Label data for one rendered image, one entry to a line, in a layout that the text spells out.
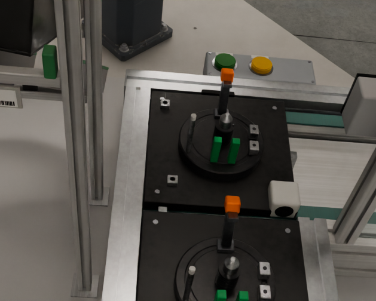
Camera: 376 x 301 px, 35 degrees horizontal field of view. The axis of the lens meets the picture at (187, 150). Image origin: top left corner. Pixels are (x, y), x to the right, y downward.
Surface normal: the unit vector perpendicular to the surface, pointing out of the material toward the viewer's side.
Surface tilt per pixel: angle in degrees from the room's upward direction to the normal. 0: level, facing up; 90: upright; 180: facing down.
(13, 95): 90
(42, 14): 90
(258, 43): 0
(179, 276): 0
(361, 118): 90
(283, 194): 0
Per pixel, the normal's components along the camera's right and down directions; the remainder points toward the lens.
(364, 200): -0.01, 0.77
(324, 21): 0.10, -0.64
